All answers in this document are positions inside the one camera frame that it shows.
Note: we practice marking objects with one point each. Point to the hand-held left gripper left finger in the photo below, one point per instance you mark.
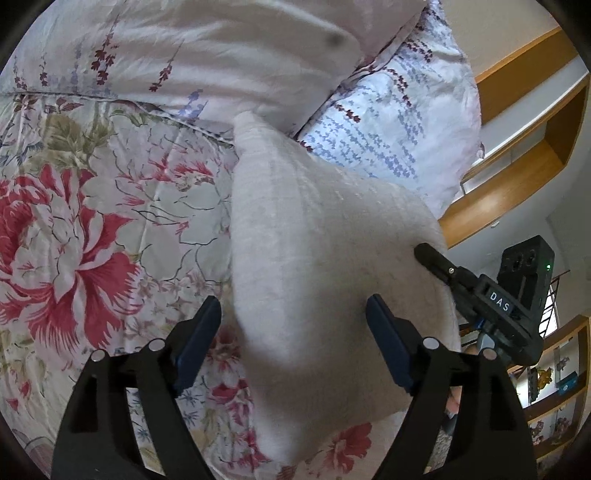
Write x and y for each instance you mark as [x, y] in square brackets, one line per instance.
[197, 348]

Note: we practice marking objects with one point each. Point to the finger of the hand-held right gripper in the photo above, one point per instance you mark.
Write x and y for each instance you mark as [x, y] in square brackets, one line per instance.
[438, 265]

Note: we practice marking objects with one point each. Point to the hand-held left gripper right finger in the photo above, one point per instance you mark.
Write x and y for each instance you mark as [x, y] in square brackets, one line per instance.
[392, 346]

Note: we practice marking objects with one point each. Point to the dark metal railing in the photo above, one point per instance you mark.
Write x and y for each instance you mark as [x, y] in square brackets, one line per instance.
[554, 304]

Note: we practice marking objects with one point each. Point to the blue box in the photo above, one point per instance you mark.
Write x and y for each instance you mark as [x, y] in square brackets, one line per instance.
[566, 383]

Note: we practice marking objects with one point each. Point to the wooden bookshelf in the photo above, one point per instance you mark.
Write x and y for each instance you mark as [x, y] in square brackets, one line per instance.
[558, 415]

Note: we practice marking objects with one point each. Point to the lavender print tree pillow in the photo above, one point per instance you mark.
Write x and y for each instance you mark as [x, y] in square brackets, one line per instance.
[406, 115]

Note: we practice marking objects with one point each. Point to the wooden headboard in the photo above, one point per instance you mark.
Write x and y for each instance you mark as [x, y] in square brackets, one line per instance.
[526, 138]

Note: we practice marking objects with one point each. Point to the floral quilt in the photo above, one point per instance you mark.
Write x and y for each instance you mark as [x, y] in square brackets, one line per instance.
[101, 221]

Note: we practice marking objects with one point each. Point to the pale pink sparse-flower pillow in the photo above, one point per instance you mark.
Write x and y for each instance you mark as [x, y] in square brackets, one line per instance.
[207, 50]

